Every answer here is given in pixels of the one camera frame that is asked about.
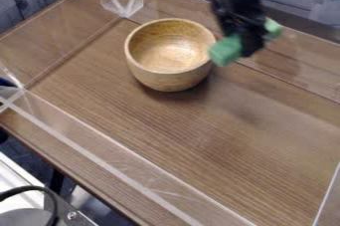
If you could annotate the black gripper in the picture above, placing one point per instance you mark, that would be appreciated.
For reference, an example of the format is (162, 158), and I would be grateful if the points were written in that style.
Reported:
(241, 12)

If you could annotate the green rectangular block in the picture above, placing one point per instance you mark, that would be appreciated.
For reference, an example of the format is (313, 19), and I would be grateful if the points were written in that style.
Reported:
(228, 49)

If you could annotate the light wooden bowl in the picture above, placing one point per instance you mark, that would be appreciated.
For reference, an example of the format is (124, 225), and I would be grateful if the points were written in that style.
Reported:
(166, 55)

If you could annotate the clear acrylic front barrier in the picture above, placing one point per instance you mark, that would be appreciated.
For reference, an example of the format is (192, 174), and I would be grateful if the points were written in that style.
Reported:
(153, 197)

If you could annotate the black table leg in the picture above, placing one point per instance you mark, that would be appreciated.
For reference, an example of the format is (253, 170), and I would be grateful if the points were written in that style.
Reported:
(56, 181)

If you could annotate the clear acrylic corner bracket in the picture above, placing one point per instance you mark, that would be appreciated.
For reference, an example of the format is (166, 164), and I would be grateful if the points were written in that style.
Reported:
(124, 8)

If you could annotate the grey metal base plate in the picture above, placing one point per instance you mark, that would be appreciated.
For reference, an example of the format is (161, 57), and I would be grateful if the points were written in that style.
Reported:
(56, 214)

